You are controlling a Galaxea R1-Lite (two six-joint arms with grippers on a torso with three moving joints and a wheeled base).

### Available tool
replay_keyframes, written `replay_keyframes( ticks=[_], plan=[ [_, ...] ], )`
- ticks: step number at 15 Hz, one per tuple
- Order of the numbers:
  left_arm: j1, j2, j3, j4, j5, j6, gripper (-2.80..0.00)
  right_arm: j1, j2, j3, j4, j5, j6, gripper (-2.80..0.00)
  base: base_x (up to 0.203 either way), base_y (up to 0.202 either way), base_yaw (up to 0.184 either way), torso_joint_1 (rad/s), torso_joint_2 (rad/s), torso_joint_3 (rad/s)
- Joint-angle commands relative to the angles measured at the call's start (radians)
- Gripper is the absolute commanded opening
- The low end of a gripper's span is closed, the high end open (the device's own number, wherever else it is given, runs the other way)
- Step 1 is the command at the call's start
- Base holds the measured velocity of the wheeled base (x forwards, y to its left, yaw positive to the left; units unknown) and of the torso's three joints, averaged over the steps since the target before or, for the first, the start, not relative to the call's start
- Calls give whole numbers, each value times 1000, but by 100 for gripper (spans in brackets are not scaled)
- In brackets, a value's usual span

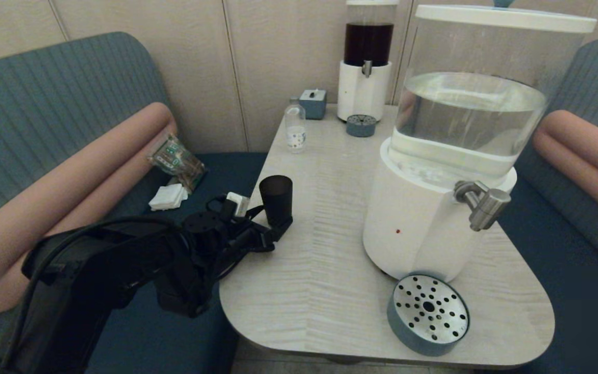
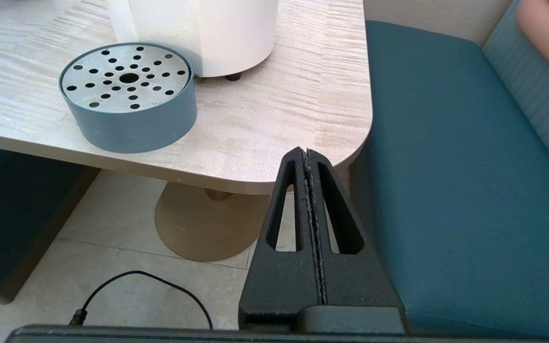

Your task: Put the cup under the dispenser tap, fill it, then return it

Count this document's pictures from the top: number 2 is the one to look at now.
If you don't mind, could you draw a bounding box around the large blue round drip tray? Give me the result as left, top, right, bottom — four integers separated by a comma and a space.
59, 42, 197, 154

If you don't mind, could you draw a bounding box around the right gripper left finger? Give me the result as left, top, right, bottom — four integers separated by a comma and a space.
239, 147, 325, 333

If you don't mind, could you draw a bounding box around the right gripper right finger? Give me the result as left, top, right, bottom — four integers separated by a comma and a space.
305, 149, 405, 309

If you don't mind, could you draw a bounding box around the teal ribbed sofa bench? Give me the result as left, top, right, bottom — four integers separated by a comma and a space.
0, 144, 101, 305
350, 0, 549, 340

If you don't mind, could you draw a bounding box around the large clear water dispenser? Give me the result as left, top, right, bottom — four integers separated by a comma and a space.
105, 0, 280, 81

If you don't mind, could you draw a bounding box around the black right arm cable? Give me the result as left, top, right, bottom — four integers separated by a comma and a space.
69, 271, 214, 330

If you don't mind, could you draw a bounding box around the beige table pedestal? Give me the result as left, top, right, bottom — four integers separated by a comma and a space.
154, 181, 271, 262

